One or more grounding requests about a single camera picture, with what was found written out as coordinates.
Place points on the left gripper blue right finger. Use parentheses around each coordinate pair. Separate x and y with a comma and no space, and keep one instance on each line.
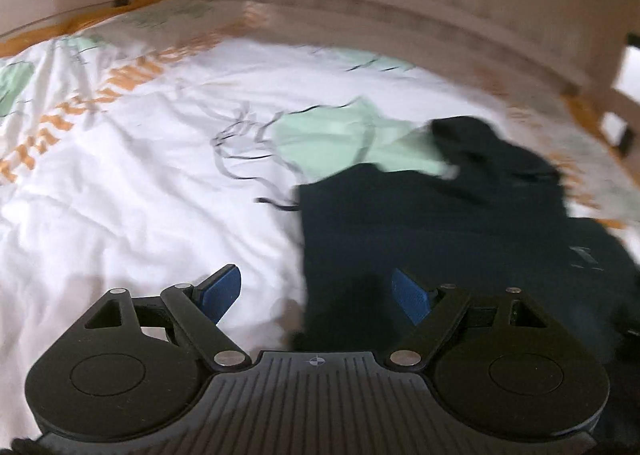
(414,300)

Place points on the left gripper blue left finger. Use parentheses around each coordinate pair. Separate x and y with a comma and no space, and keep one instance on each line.
(216,294)

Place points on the dark navy zip hoodie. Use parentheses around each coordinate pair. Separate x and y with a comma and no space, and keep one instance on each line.
(499,222)

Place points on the white jellyfish print duvet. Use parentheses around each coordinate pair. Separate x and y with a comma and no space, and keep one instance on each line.
(154,147)

